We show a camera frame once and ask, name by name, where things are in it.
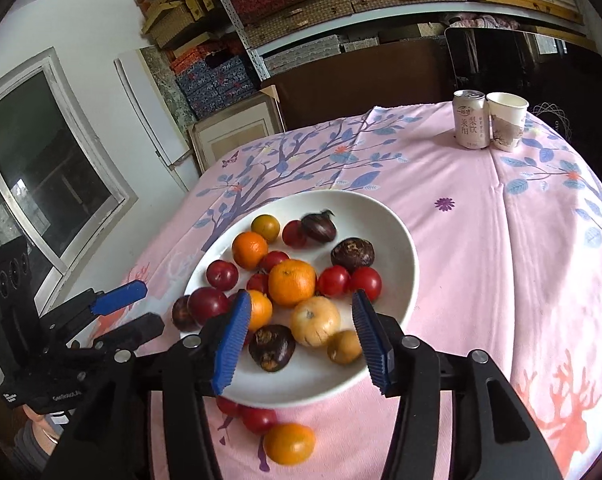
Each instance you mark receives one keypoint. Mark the pink printed tablecloth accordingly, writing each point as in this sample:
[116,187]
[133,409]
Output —
[481,270]

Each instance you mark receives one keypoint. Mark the yellow pear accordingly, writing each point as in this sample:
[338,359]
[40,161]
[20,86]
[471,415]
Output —
[315,321]

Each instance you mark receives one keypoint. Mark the stack of blue patterned boxes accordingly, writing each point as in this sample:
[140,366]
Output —
[216,85]

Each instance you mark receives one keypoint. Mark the white plate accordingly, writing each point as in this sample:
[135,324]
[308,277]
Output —
[381,240]

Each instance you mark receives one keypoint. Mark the wooden picture frame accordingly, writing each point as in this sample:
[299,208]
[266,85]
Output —
[231,132]

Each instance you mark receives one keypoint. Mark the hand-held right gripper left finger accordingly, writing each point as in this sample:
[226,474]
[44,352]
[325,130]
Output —
[233,342]

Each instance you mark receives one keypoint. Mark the dark red cherry tomato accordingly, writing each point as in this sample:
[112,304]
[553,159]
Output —
[208,305]
[293,234]

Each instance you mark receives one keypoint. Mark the white framed window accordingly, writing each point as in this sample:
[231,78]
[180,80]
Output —
[26,160]

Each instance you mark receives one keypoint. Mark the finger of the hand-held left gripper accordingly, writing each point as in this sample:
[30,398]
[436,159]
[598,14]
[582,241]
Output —
[136,330]
[121,296]

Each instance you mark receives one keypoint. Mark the dark brown cabinet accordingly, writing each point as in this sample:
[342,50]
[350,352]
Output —
[361,85]

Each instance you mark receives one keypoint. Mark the person's left forearm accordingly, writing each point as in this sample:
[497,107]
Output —
[21,449]

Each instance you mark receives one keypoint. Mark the small orange mandarin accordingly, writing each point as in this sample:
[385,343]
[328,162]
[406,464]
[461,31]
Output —
[292,282]
[288,443]
[260,309]
[249,250]

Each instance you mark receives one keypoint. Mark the row of grey patterned boxes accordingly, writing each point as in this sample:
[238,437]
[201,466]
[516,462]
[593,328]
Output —
[311,52]

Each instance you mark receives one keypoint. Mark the metal shelf rack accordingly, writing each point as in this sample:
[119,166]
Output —
[261,52]

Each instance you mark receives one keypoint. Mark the yellow green cherry tomato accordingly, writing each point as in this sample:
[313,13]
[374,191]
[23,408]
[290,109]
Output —
[266,227]

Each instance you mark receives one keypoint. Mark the white drink can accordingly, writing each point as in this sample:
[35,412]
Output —
[471,120]

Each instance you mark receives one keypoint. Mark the white paper cup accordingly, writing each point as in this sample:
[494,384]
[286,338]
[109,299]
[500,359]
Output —
[507,122]

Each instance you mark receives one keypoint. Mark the pile of straw woven boxes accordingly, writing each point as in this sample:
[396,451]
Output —
[176,10]

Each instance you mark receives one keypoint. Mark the white leaning board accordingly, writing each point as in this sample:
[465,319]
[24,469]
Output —
[151,125]

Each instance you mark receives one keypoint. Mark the dark purple cherry tomato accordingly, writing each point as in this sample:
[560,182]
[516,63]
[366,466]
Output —
[181,313]

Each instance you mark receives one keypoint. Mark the pink cloth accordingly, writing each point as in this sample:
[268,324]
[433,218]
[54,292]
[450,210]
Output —
[476,21]

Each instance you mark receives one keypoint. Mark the green marbled board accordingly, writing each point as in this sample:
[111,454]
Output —
[166,85]

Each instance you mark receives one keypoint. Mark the person's left hand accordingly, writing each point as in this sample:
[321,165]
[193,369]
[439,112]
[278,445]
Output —
[38,422]

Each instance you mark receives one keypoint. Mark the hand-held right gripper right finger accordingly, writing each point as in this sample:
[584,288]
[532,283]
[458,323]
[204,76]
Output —
[372,342]

